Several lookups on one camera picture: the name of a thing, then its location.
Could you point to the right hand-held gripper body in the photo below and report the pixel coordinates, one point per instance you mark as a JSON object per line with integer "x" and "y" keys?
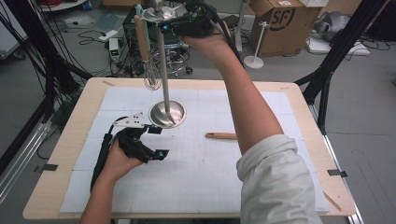
{"x": 196, "y": 26}

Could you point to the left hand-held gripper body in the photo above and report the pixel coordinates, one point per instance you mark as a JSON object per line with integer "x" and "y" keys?
{"x": 134, "y": 143}

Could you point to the stainless steel utensil rack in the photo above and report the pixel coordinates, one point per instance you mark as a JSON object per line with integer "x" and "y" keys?
{"x": 168, "y": 113}

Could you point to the person's left hand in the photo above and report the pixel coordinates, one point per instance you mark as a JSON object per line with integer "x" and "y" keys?
{"x": 118, "y": 165}

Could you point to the person's right hand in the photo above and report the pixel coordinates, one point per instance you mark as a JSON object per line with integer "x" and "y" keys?
{"x": 214, "y": 46}

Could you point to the black computer tower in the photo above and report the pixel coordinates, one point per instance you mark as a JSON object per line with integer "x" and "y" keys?
{"x": 129, "y": 34}

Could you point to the black round stool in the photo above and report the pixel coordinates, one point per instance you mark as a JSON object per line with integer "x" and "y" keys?
{"x": 179, "y": 63}

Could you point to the black flat laptop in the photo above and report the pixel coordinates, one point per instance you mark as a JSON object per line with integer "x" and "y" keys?
{"x": 233, "y": 20}

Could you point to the white gridded foam mat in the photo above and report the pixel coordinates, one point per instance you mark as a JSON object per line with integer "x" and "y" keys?
{"x": 186, "y": 186}

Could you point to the white desk leg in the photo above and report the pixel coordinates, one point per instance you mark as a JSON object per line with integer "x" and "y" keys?
{"x": 243, "y": 9}

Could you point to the small white device green display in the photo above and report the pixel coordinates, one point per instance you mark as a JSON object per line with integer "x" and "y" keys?
{"x": 114, "y": 48}

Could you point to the white power strip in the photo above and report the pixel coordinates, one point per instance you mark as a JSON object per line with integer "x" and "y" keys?
{"x": 109, "y": 34}

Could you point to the small white stand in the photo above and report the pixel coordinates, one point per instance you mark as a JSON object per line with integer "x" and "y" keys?
{"x": 254, "y": 60}

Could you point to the black tape piece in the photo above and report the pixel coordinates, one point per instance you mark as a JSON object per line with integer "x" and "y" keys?
{"x": 336, "y": 173}
{"x": 49, "y": 167}

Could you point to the brown cardboard box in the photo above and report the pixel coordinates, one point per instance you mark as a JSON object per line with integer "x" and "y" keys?
{"x": 286, "y": 31}

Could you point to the round white table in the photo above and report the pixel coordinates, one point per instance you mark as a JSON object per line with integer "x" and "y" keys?
{"x": 62, "y": 6}

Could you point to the person's white sleeve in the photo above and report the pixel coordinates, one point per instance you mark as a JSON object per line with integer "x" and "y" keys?
{"x": 274, "y": 186}

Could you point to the white keyboard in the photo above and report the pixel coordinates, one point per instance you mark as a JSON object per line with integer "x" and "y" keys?
{"x": 313, "y": 2}

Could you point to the white flat boards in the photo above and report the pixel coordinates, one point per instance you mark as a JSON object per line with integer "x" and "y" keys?
{"x": 320, "y": 46}

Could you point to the grey bag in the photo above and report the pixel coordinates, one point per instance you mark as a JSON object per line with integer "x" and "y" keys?
{"x": 333, "y": 25}

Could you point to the aluminium rail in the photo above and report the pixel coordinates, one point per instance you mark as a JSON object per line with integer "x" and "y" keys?
{"x": 18, "y": 168}
{"x": 356, "y": 219}

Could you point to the black stand frame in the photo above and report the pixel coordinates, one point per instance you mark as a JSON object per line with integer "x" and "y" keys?
{"x": 339, "y": 46}

